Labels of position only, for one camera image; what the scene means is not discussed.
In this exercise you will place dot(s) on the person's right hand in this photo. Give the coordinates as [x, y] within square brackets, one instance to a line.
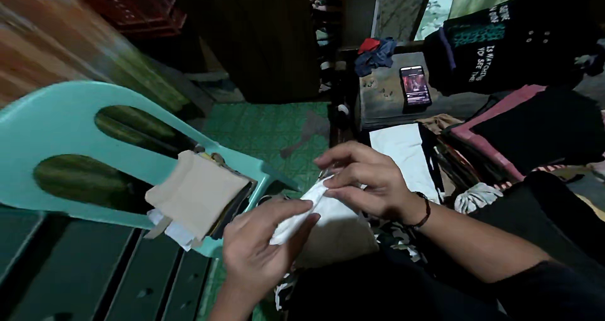
[383, 181]

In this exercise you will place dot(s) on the person's left hand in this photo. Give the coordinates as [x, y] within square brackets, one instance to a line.
[250, 243]

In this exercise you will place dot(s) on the person's right middle finger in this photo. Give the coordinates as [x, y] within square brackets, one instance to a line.
[352, 151]

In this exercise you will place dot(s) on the person's right index finger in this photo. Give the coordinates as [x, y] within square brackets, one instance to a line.
[357, 173]

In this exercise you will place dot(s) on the person's left index finger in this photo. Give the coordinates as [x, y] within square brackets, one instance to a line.
[283, 213]

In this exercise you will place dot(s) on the person's left thumb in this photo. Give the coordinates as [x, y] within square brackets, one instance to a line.
[301, 236]

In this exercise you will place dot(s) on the person's right thumb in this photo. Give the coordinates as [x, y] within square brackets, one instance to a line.
[352, 197]

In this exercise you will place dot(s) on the white cloth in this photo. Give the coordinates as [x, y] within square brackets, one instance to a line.
[292, 222]

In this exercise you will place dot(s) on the person's left forearm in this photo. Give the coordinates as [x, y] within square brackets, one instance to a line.
[235, 302]

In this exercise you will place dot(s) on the person's right forearm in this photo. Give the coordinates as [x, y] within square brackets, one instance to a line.
[477, 240]

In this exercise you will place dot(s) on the beige cloth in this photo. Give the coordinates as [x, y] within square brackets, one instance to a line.
[340, 238]

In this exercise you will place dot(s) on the flat white garment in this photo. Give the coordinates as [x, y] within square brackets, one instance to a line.
[404, 153]

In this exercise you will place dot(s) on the worn grey wooden box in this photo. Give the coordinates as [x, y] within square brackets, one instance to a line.
[383, 101]

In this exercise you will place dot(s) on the person's legs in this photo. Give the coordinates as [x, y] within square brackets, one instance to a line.
[399, 239]

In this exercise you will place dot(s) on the stack of folded clothes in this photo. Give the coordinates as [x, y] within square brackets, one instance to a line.
[201, 193]

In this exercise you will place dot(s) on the smartphone with lit screen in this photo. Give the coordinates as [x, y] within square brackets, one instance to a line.
[415, 86]

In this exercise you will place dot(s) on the person's body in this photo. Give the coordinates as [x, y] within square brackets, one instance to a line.
[378, 290]

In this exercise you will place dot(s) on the crumpled blue cloth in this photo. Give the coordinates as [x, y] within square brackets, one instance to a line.
[378, 58]

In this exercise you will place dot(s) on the red cloth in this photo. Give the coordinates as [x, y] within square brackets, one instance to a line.
[368, 45]

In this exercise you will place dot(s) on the dark shelf with small items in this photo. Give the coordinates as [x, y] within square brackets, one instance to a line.
[325, 42]

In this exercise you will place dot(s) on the crumpled light grey cloth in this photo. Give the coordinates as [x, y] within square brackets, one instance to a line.
[477, 198]

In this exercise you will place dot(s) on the dark brown wooden cabinet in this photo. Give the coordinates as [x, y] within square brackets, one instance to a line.
[264, 42]

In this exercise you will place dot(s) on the window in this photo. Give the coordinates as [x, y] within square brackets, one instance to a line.
[437, 9]

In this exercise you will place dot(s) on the pile of mixed clothes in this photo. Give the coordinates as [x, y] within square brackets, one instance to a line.
[534, 136]

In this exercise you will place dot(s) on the black garment with white print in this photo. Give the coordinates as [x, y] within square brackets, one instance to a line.
[513, 51]

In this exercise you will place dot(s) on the dark green drawer cabinet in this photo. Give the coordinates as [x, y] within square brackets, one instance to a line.
[71, 264]

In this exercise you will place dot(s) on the teal plastic chair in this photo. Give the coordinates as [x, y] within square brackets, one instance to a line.
[61, 117]

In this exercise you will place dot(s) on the red carved wooden furniture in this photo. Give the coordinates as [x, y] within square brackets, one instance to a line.
[137, 9]

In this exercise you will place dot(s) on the orange green patterned curtain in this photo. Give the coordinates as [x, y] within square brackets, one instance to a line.
[80, 42]

